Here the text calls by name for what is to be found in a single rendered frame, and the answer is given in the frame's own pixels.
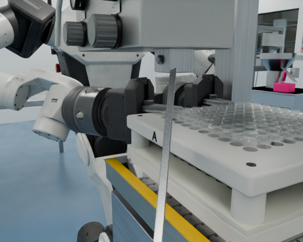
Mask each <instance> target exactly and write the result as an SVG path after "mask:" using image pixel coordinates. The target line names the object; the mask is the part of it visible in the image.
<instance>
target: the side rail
mask: <svg viewBox="0 0 303 242"><path fill-rule="evenodd" d="M106 178H107V179H108V180H109V182H110V183H111V184H112V185H113V186H114V187H115V188H116V189H117V191H118V192H119V193H120V194H121V195H122V196H123V197H124V198H125V199H126V200H127V202H128V203H129V204H130V205H131V206H132V207H133V208H134V210H135V211H136V212H137V213H138V214H139V215H140V216H141V218H142V219H143V220H144V221H145V222H146V223H147V224H148V225H149V227H150V228H151V229H152V230H153V231H154V225H155V215H156V209H155V208H154V207H153V206H152V205H151V204H150V203H149V202H148V201H147V200H146V199H144V198H143V197H142V196H141V195H140V194H139V193H138V192H137V191H136V190H135V189H134V188H133V187H132V186H131V185H130V184H129V183H128V182H127V181H126V180H125V179H124V178H123V177H122V176H121V175H120V174H119V173H118V172H117V171H116V170H115V169H114V168H113V167H112V166H111V165H110V164H109V163H108V162H107V161H106ZM163 242H188V241H187V240H186V239H185V238H184V237H183V236H182V235H181V234H180V233H179V232H178V231H177V230H176V229H175V228H174V227H173V226H172V225H171V224H170V223H169V222H168V221H167V220H166V219H164V236H163Z"/></svg>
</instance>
